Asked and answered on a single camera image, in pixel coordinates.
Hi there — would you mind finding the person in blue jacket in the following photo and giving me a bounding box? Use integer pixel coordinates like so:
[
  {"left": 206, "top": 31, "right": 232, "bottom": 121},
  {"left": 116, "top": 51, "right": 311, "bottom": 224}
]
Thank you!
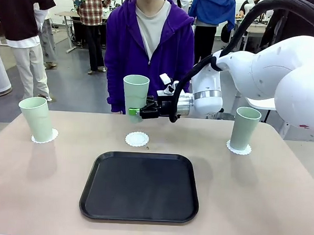
[{"left": 186, "top": 0, "right": 237, "bottom": 67}]

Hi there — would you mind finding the person in plaid shirt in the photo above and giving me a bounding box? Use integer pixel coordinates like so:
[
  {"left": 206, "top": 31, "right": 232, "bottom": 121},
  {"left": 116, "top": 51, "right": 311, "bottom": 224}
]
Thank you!
[{"left": 66, "top": 0, "right": 113, "bottom": 76}]

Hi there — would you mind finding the white scalloped coaster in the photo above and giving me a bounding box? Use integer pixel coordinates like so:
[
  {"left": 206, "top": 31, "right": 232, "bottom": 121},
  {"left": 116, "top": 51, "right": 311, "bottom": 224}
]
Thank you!
[
  {"left": 125, "top": 130, "right": 150, "bottom": 148},
  {"left": 31, "top": 126, "right": 59, "bottom": 145},
  {"left": 225, "top": 139, "right": 252, "bottom": 156}
]

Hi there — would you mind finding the hanging black jacket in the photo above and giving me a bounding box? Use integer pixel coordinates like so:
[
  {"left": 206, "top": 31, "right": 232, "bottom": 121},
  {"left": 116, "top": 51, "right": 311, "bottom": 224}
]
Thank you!
[{"left": 259, "top": 0, "right": 314, "bottom": 52}]

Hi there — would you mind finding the person in dark shirt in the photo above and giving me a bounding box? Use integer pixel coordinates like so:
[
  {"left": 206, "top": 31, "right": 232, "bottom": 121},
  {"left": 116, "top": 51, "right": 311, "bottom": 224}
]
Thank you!
[{"left": 0, "top": 0, "right": 58, "bottom": 102}]

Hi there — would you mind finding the person in purple hoodie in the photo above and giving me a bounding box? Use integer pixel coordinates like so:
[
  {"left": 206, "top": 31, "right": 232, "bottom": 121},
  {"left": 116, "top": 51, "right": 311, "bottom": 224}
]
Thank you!
[{"left": 102, "top": 0, "right": 198, "bottom": 118}]

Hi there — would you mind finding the black braided cable sleeve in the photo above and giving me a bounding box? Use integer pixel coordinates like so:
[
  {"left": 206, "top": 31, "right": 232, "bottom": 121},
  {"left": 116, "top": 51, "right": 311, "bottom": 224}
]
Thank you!
[{"left": 168, "top": 0, "right": 314, "bottom": 130}]

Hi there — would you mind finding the black plastic tray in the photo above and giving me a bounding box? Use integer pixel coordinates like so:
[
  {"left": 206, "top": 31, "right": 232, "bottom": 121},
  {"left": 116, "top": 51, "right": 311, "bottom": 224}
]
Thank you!
[{"left": 78, "top": 148, "right": 202, "bottom": 226}]

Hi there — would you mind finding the white side table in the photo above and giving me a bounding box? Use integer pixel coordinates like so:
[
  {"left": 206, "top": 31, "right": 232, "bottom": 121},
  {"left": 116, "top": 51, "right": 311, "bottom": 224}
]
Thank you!
[{"left": 246, "top": 97, "right": 277, "bottom": 111}]

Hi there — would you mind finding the pale green plastic cup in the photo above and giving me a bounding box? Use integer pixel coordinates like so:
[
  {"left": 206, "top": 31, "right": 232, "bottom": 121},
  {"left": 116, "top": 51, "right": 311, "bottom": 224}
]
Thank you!
[
  {"left": 229, "top": 105, "right": 262, "bottom": 152},
  {"left": 120, "top": 74, "right": 151, "bottom": 125},
  {"left": 16, "top": 96, "right": 56, "bottom": 143}
]

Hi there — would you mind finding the grey background desk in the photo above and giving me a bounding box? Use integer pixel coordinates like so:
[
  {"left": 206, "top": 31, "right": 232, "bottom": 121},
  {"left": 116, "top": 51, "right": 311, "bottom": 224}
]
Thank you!
[{"left": 53, "top": 9, "right": 113, "bottom": 55}]

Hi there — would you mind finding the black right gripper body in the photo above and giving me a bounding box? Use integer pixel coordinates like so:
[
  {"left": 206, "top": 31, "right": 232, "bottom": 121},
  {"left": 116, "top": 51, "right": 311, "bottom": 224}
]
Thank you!
[{"left": 139, "top": 94, "right": 179, "bottom": 122}]

